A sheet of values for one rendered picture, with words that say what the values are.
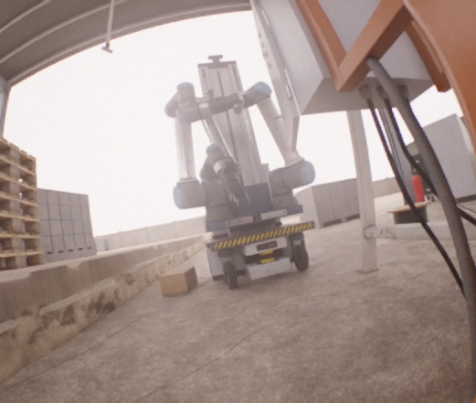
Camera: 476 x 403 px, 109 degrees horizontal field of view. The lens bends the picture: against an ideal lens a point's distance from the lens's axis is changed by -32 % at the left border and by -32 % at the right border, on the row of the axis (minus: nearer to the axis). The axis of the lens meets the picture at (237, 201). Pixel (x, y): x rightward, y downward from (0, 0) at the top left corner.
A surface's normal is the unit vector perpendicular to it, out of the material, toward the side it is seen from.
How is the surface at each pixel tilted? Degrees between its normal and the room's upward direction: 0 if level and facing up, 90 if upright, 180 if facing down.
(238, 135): 90
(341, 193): 90
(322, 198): 90
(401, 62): 90
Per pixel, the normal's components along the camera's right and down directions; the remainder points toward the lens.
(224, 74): 0.15, -0.13
